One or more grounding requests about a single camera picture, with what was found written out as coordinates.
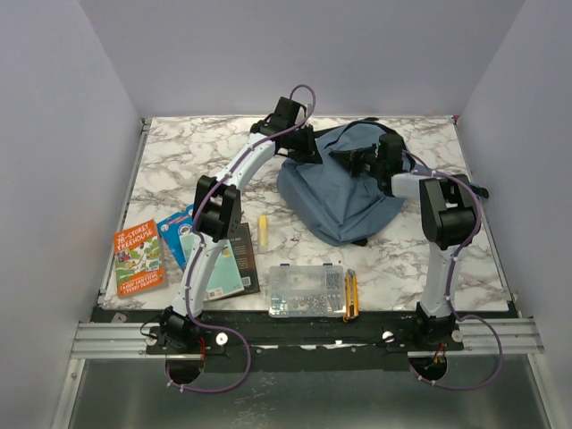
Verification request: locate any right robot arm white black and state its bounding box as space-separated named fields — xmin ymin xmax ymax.
xmin=330 ymin=134 xmax=488 ymax=350

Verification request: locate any blue student backpack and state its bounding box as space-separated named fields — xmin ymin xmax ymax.
xmin=277 ymin=120 xmax=411 ymax=246

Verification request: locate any orange treehouse book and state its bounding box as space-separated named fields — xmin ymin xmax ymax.
xmin=114 ymin=220 xmax=167 ymax=299

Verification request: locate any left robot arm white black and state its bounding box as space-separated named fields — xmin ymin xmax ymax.
xmin=159 ymin=96 xmax=321 ymax=353

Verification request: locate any yellow utility knife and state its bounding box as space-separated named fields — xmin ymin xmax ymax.
xmin=343 ymin=269 xmax=359 ymax=323

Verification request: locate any teal paperback book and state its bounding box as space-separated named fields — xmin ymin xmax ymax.
xmin=176 ymin=233 xmax=243 ymax=309

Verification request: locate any blue blister pack card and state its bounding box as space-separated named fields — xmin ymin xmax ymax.
xmin=157 ymin=205 xmax=194 ymax=271

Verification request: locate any black mounting base plate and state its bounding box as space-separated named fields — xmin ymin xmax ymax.
xmin=92 ymin=310 xmax=518 ymax=381

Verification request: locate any clear plastic screw box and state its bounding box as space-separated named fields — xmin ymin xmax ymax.
xmin=268 ymin=264 xmax=346 ymax=318

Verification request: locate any yellow highlighter marker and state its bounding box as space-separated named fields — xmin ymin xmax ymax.
xmin=258 ymin=214 xmax=268 ymax=253

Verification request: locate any aluminium rail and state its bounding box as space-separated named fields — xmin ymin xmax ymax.
xmin=71 ymin=318 xmax=544 ymax=360

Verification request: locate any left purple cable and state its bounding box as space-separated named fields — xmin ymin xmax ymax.
xmin=165 ymin=83 xmax=318 ymax=395

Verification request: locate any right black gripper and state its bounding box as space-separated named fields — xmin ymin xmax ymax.
xmin=330 ymin=145 xmax=383 ymax=178

